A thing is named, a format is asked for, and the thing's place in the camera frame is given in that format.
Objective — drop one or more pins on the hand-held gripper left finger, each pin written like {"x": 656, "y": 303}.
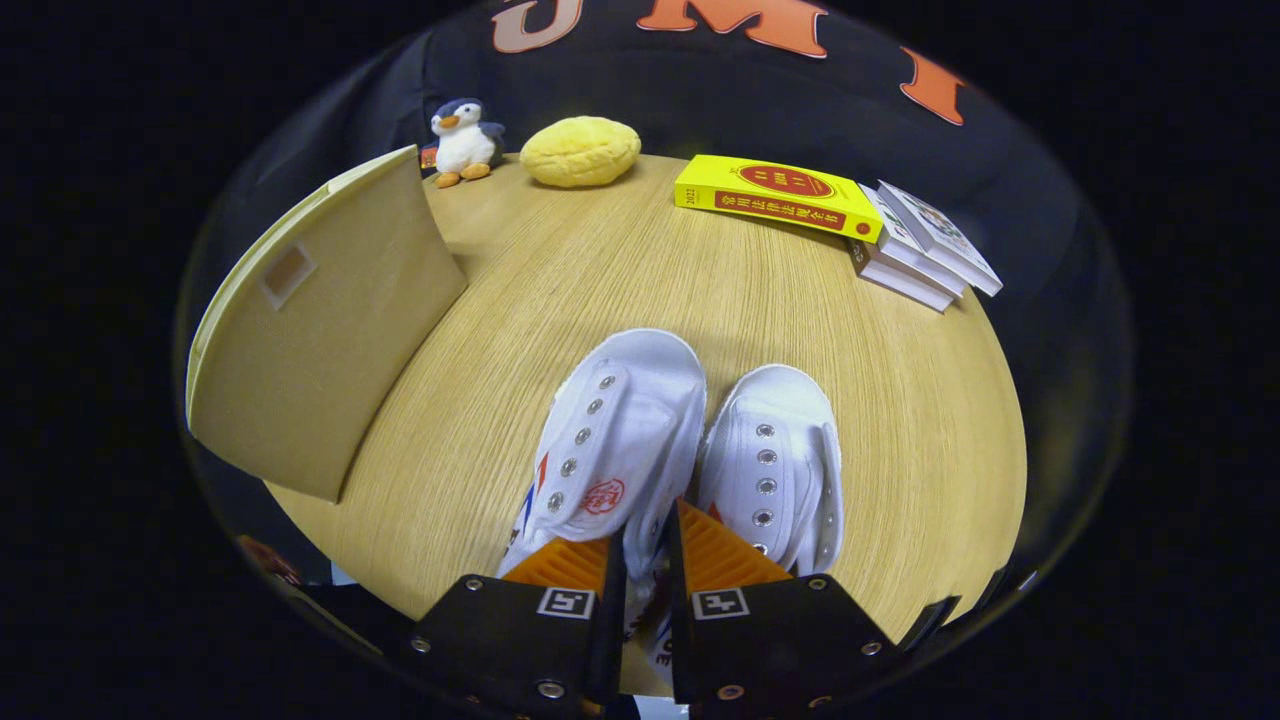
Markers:
{"x": 520, "y": 640}

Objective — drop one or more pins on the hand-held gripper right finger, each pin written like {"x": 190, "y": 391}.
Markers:
{"x": 770, "y": 640}

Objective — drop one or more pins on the white canvas shoe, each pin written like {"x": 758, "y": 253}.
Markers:
{"x": 785, "y": 420}
{"x": 625, "y": 425}

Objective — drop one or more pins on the beige fabric storage box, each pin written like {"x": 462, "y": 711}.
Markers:
{"x": 320, "y": 350}

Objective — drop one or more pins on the white book floral cover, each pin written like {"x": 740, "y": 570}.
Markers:
{"x": 945, "y": 235}

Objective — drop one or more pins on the yellow book red circle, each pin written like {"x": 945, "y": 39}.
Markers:
{"x": 780, "y": 195}

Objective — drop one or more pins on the round yellow plush toy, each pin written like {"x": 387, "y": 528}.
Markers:
{"x": 580, "y": 150}

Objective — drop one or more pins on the penguin plush toy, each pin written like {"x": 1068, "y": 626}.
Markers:
{"x": 463, "y": 145}

